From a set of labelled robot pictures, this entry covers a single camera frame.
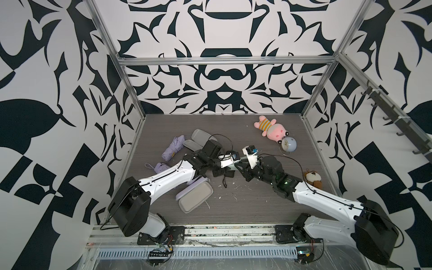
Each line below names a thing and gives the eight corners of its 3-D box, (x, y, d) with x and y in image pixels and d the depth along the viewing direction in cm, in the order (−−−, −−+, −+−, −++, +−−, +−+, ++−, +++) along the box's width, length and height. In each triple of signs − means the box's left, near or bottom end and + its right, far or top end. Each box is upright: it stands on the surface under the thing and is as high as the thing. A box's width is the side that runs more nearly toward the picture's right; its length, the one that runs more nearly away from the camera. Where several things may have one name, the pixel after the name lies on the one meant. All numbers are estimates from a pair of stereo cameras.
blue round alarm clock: (281, 155, 103) (286, 146, 96) (278, 144, 108) (282, 135, 101) (292, 155, 103) (298, 146, 96) (289, 144, 108) (294, 135, 101)
